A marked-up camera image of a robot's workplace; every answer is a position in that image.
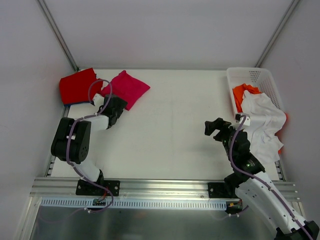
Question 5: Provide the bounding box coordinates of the folded red t shirt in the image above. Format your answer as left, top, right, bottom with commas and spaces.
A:
59, 68, 103, 104

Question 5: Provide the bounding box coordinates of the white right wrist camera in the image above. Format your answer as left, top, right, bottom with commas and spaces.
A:
235, 112, 251, 126

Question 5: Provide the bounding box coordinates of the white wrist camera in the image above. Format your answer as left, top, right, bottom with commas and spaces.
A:
235, 112, 251, 126
92, 93, 105, 107

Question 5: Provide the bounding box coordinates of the orange t shirt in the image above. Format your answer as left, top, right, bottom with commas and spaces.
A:
232, 83, 262, 113

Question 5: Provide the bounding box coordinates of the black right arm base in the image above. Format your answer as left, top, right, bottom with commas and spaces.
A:
207, 182, 239, 199

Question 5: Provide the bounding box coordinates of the magenta t shirt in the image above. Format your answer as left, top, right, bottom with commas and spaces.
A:
110, 70, 151, 111

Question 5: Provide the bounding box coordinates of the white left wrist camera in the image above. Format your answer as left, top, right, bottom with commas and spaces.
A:
92, 93, 105, 107

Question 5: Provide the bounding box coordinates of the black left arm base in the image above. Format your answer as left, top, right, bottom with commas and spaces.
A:
75, 179, 121, 197

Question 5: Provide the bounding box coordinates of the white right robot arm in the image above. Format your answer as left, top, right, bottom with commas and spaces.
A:
204, 114, 320, 240

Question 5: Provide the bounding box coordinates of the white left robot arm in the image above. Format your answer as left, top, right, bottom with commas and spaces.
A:
50, 94, 128, 195

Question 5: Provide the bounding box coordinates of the aluminium mounting rail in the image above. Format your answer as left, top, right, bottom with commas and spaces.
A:
29, 176, 300, 202

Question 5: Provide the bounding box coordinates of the white slotted cable duct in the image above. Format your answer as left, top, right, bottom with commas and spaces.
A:
40, 197, 227, 211

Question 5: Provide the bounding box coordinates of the white perforated plastic basket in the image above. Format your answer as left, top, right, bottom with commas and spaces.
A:
226, 67, 286, 116

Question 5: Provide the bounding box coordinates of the white t shirt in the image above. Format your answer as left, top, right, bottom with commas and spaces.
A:
241, 90, 287, 164

